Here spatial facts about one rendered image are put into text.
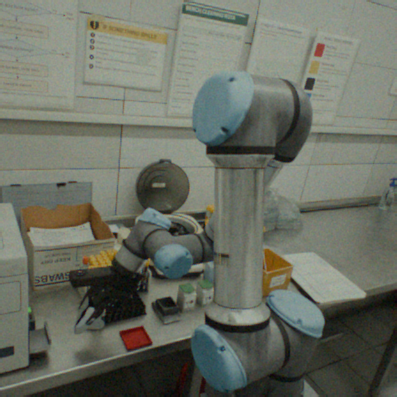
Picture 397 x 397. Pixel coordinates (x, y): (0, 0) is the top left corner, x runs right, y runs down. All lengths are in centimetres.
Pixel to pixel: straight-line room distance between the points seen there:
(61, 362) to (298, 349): 56
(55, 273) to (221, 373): 71
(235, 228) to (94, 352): 57
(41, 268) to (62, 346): 26
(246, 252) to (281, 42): 126
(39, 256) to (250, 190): 75
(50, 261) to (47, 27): 71
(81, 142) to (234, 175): 93
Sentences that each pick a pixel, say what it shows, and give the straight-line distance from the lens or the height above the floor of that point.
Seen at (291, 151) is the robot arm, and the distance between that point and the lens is 74.
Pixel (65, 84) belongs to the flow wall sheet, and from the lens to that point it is 141.
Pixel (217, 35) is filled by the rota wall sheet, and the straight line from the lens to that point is 159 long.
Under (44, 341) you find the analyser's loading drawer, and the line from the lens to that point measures 104.
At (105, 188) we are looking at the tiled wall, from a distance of 155.
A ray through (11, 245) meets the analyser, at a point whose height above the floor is 117.
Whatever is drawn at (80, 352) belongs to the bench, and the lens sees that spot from 107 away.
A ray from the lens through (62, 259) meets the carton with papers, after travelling 123.
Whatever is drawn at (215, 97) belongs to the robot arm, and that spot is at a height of 154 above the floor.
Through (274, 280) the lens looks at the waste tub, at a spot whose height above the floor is 94.
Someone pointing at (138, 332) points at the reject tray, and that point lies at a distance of 112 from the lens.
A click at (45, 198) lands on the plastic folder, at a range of 149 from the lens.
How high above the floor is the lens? 161
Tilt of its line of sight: 22 degrees down
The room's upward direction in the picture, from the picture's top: 9 degrees clockwise
